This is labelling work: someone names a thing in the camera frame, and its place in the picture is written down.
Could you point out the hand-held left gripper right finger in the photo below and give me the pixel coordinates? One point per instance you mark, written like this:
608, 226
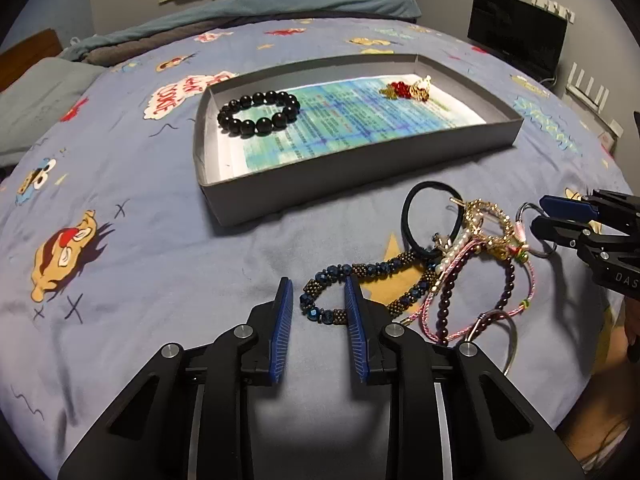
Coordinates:
356, 330

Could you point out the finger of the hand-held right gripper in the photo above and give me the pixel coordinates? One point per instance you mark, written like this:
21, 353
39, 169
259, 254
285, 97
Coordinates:
565, 206
555, 230

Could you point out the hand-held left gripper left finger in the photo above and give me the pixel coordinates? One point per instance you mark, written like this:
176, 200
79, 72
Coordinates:
281, 330

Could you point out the silver bangle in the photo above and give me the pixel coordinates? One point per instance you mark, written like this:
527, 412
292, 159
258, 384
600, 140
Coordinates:
513, 345

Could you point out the grey cardboard tray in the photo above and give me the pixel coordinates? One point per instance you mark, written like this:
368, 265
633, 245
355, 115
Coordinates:
350, 175

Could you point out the white router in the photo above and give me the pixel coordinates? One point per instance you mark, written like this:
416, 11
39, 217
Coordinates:
590, 95

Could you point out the black monitor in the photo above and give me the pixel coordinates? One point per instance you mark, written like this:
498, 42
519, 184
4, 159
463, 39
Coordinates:
515, 35

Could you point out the printed paper liner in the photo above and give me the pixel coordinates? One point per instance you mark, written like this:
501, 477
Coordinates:
350, 120

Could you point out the grey blanket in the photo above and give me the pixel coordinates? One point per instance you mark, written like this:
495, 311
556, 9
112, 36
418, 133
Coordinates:
150, 42

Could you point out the teal blanket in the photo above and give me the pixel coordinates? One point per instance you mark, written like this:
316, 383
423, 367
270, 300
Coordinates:
300, 5

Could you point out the grey-blue pillow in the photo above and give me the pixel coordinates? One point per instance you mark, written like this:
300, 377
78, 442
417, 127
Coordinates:
40, 105

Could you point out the wooden headboard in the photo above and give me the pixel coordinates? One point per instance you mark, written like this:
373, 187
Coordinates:
30, 55

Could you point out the white wall hook rack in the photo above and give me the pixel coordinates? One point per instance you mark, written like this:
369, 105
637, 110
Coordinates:
550, 6

